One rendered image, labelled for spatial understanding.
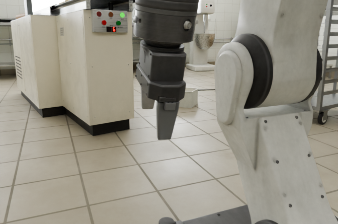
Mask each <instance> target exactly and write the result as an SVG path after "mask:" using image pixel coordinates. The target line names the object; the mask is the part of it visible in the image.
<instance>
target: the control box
mask: <svg viewBox="0 0 338 224"><path fill-rule="evenodd" d="M97 12H101V14H102V15H101V16H100V17H98V16H97ZM109 12H112V13H113V17H110V16H109ZM121 13H124V15H125V16H124V17H123V18H122V17H121V16H120V14H121ZM91 20H92V32H115V33H128V17H127V11H112V10H91ZM103 20H105V21H106V22H107V23H106V25H103V24H102V21H103ZM117 21H120V22H121V25H117V24H116V22H117ZM108 27H110V30H109V31H108ZM113 27H115V30H114V31H113Z"/></svg>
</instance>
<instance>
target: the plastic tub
mask: <svg viewBox="0 0 338 224"><path fill-rule="evenodd" d="M179 102H180V104H179V107H184V108H192V107H194V106H195V105H197V104H198V88H186V89H185V96H184V98H183V99H181V100H180V101H179Z"/></svg>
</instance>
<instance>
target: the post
mask: <svg viewBox="0 0 338 224"><path fill-rule="evenodd" d="M333 1H334V0H328V2H327V8H326V18H325V28H324V37H323V47H322V60H323V66H324V69H323V76H322V80H321V82H320V84H319V86H318V94H317V103H316V111H322V102H323V93H324V83H325V74H326V65H327V56H328V47H329V38H330V29H331V20H332V10H333Z"/></svg>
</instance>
